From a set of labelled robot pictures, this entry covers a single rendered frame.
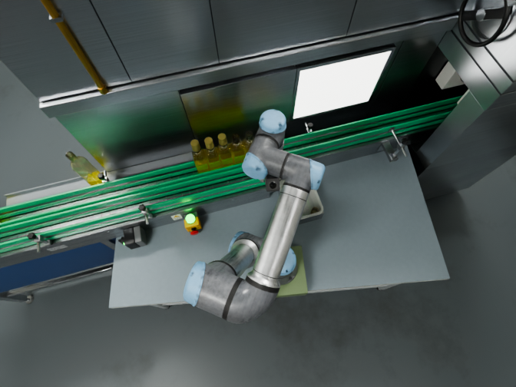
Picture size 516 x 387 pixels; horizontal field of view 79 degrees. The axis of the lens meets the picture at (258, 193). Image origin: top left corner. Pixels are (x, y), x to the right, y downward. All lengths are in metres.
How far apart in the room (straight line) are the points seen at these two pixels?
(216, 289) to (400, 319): 1.76
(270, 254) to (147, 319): 1.65
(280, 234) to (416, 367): 1.79
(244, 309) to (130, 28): 0.88
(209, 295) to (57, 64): 0.85
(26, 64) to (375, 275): 1.57
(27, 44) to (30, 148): 2.17
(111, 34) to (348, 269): 1.32
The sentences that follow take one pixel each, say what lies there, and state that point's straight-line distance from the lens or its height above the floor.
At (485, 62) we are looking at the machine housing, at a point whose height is 1.36.
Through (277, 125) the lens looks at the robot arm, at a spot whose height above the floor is 1.55.
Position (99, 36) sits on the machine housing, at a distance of 1.15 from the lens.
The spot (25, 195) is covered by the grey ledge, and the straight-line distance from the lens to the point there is 1.88.
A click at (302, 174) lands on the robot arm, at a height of 1.53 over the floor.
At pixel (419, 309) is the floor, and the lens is 2.50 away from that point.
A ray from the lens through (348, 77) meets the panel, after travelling 1.53.
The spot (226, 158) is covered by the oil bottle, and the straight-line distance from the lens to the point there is 1.43.
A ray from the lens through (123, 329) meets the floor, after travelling 2.43.
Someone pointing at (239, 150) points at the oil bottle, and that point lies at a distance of 1.40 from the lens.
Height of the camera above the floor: 2.25
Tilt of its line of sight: 66 degrees down
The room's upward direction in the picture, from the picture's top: 1 degrees counter-clockwise
